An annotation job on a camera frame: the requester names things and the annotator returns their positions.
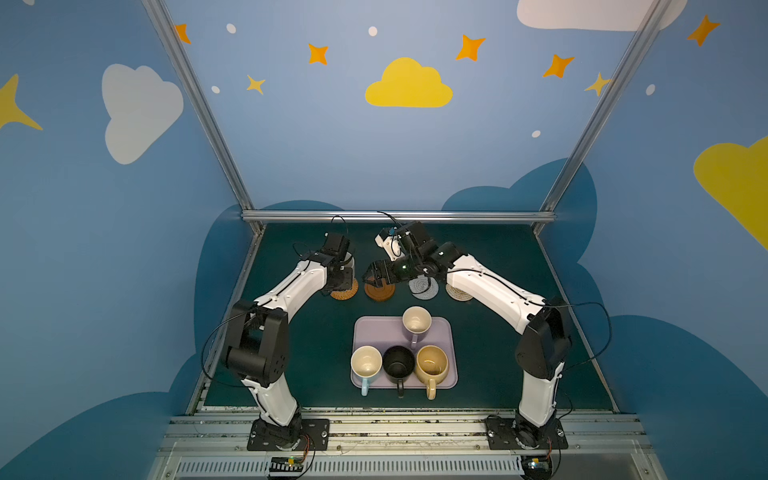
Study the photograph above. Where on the white multicolour woven coaster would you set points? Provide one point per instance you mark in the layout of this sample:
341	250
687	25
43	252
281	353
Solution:
458	294

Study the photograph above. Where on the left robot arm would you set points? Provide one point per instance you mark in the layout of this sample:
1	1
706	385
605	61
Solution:
257	346

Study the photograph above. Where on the aluminium frame post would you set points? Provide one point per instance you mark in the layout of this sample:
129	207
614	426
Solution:
640	44
162	22

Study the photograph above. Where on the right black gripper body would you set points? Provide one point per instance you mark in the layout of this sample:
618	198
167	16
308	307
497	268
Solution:
389	270

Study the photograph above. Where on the right aluminium frame post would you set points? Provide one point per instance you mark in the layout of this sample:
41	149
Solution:
640	44

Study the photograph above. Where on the right green circuit board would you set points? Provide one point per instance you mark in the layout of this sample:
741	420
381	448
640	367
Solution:
536	468

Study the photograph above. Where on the cream mug blue handle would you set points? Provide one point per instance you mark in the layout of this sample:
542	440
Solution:
366	363

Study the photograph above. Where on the rear aluminium crossbar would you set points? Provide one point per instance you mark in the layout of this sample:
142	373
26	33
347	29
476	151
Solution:
463	217

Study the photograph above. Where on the cream mug white handle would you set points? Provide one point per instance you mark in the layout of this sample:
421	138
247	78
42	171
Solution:
348	267

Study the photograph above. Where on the lilac plastic tray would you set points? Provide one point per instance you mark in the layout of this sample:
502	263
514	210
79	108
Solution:
385	332

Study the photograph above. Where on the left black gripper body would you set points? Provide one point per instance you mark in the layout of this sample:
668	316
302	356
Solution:
342	271

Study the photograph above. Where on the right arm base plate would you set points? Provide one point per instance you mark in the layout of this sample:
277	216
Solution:
505	433

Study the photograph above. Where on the white mug lilac handle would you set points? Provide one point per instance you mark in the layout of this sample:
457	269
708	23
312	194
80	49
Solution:
416	322

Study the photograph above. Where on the tan yellow mug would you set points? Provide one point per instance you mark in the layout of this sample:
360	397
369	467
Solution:
431	368

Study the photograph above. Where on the woven cork coaster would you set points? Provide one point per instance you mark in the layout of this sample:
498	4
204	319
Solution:
347	294

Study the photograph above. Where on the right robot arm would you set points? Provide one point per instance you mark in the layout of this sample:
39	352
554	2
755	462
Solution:
545	334

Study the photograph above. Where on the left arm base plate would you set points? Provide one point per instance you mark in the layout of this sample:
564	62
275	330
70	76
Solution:
312	433

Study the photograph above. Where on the dark brown wooden coaster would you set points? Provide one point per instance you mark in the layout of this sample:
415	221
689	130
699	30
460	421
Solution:
380	294

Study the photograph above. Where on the grey woven coaster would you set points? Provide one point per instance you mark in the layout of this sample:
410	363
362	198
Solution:
423	288

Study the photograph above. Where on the aluminium front rail frame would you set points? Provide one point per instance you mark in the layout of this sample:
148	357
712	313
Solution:
405	444

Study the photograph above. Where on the left aluminium frame post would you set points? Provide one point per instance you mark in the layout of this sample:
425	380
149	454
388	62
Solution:
162	22

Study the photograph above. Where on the left green circuit board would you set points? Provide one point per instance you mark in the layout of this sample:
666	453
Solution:
285	466

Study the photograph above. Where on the black mug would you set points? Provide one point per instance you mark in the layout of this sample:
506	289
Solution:
398	365

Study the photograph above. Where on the green circuit board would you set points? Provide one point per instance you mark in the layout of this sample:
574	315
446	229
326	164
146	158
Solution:
536	468
285	466

